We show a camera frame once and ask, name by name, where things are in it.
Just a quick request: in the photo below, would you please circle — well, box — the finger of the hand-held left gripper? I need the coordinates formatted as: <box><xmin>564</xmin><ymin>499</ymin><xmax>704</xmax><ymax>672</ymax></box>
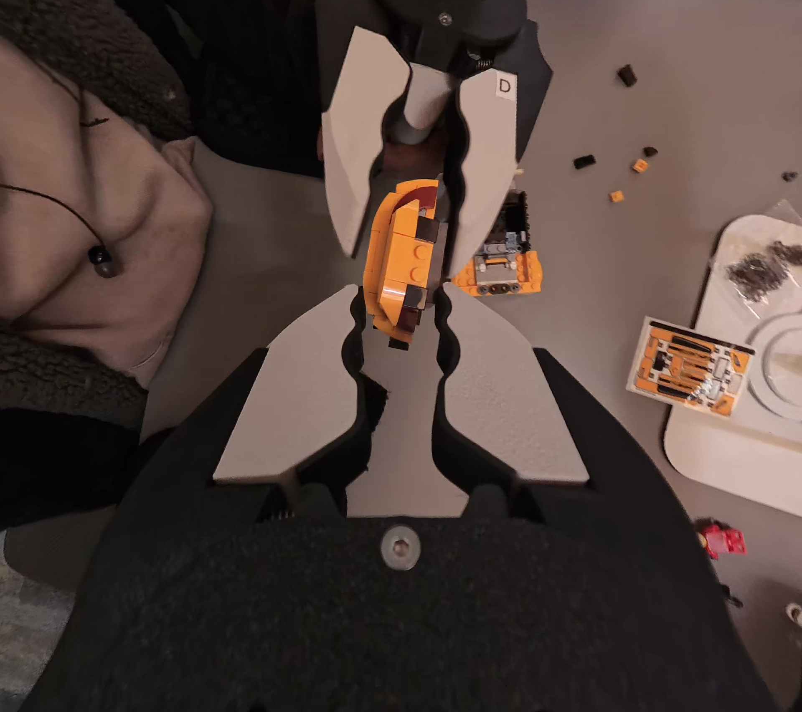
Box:
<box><xmin>320</xmin><ymin>25</ymin><xmax>412</xmax><ymax>260</ymax></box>
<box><xmin>442</xmin><ymin>68</ymin><xmax>521</xmax><ymax>279</ymax></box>

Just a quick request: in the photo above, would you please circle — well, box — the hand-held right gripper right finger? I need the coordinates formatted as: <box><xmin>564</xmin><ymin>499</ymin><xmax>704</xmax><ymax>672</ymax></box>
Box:
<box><xmin>431</xmin><ymin>283</ymin><xmax>591</xmax><ymax>515</ymax></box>

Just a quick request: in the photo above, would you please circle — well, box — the orange black lego car chassis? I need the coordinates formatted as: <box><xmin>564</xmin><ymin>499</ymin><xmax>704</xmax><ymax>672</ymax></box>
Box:
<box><xmin>450</xmin><ymin>190</ymin><xmax>544</xmax><ymax>297</ymax></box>

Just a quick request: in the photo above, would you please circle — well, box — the person's left forearm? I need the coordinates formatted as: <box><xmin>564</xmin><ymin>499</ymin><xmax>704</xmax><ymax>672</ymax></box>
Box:
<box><xmin>81</xmin><ymin>0</ymin><xmax>402</xmax><ymax>182</ymax></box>

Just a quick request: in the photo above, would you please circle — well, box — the orange black lego assembly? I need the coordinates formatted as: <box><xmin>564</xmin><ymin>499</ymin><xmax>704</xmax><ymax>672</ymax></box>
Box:
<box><xmin>362</xmin><ymin>178</ymin><xmax>448</xmax><ymax>351</ymax></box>

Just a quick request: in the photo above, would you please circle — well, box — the red lego minifigure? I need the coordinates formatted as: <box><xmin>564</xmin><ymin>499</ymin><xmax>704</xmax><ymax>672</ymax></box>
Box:
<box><xmin>695</xmin><ymin>519</ymin><xmax>748</xmax><ymax>559</ymax></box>

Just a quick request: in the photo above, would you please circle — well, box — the black earphone cable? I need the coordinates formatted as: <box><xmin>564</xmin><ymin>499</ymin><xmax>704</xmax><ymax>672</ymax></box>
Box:
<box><xmin>0</xmin><ymin>183</ymin><xmax>124</xmax><ymax>281</ymax></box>

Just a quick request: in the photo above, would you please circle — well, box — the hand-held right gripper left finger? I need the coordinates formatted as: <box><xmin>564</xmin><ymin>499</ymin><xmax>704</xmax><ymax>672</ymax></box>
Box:
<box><xmin>212</xmin><ymin>284</ymin><xmax>388</xmax><ymax>515</ymax></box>

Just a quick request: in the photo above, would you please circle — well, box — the clear bag of screws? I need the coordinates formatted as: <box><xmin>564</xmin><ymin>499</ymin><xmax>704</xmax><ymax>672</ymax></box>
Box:
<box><xmin>711</xmin><ymin>198</ymin><xmax>802</xmax><ymax>318</ymax></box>

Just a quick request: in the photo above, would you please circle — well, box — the person's beige shirt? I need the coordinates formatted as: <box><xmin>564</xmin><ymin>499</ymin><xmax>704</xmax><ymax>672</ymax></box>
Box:
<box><xmin>0</xmin><ymin>42</ymin><xmax>215</xmax><ymax>392</ymax></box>

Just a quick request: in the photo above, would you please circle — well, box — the orange sticker sheet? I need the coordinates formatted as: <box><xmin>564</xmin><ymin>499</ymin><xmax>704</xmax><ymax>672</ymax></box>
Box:
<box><xmin>625</xmin><ymin>316</ymin><xmax>756</xmax><ymax>418</ymax></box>

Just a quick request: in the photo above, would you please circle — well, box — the white book stand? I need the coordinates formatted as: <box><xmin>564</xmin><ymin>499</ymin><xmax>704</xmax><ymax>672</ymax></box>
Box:
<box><xmin>664</xmin><ymin>214</ymin><xmax>802</xmax><ymax>517</ymax></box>

